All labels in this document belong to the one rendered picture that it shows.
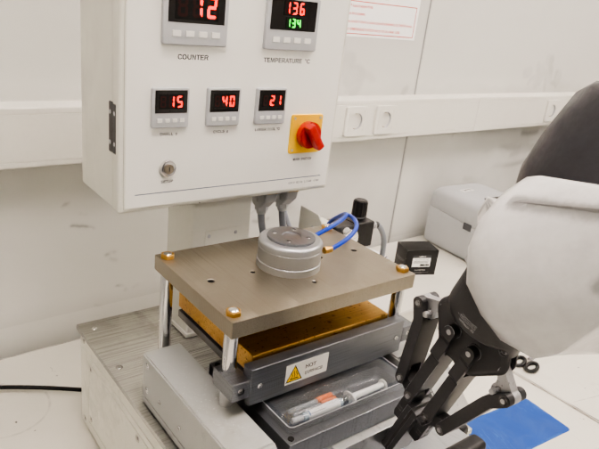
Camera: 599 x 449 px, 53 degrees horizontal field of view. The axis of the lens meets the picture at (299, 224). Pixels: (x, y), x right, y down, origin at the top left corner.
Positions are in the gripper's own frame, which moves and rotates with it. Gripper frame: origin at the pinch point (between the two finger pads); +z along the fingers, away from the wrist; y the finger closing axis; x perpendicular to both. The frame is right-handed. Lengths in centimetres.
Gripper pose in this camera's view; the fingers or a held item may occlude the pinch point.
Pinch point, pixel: (407, 425)
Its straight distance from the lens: 65.8
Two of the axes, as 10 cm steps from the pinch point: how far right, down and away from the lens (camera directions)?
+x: 8.0, -1.2, 5.8
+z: -3.1, 7.5, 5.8
